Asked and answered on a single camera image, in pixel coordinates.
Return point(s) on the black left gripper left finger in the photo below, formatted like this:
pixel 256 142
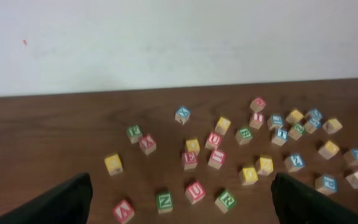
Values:
pixel 68 202

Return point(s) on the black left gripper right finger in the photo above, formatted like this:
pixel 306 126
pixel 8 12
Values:
pixel 295 203

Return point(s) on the red A block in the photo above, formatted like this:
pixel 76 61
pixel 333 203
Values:
pixel 123 212

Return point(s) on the red i block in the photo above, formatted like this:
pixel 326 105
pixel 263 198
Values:
pixel 256 120
pixel 217 158

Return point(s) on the blue P block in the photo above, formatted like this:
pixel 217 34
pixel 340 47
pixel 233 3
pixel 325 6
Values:
pixel 326 185

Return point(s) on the blue 2 block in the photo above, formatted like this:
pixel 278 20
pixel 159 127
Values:
pixel 294 162

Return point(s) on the yellow block centre right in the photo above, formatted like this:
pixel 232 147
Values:
pixel 264 166

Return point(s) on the yellow block centre left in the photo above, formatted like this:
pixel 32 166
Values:
pixel 248 176

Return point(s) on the yellow block far left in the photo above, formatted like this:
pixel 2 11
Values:
pixel 113 164

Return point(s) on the yellow K block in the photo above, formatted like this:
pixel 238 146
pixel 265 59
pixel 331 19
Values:
pixel 329 149

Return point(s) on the green R block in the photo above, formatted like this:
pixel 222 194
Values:
pixel 225 201

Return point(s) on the blue T block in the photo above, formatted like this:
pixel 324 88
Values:
pixel 280 136

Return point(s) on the green Z block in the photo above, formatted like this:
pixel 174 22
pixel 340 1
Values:
pixel 297 131

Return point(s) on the blue D block lower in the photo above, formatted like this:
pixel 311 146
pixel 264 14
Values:
pixel 351 157

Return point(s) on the blue d block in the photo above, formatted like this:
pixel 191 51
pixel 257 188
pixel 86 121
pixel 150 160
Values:
pixel 314 113
pixel 351 157

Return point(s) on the blue 5 block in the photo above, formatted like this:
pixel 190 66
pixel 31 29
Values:
pixel 312 125

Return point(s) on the blue L block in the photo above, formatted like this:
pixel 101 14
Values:
pixel 275 122

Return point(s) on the green B block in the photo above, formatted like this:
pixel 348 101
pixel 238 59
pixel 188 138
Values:
pixel 243 135

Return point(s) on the yellow 8 block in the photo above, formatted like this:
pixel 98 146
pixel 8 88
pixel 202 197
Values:
pixel 332 126

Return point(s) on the yellow block upper right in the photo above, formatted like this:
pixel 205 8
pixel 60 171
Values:
pixel 294 116

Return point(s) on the blue D block upper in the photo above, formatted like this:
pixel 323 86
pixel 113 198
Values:
pixel 314 113

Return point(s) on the green N block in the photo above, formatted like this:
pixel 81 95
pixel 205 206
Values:
pixel 164 202

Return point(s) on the green F block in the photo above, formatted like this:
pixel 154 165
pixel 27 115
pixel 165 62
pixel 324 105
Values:
pixel 134 133

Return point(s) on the red X block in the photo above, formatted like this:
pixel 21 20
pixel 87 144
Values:
pixel 148 144

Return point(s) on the red U block lower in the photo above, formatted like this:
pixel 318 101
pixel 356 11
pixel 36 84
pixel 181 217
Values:
pixel 195 192

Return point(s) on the red u block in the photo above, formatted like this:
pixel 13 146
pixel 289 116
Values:
pixel 195 192
pixel 213 141

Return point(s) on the red U block upper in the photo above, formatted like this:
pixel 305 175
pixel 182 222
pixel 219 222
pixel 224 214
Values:
pixel 213 141

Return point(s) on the red block top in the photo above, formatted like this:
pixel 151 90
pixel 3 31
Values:
pixel 257 104

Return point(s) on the yellow block upper middle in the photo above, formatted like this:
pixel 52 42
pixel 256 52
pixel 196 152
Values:
pixel 222 125

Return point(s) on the red E block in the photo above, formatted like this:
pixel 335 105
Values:
pixel 190 160

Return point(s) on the yellow O block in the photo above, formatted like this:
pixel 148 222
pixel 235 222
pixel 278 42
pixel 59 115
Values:
pixel 192 145

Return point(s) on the blue X block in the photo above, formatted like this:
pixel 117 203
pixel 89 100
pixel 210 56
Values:
pixel 182 115

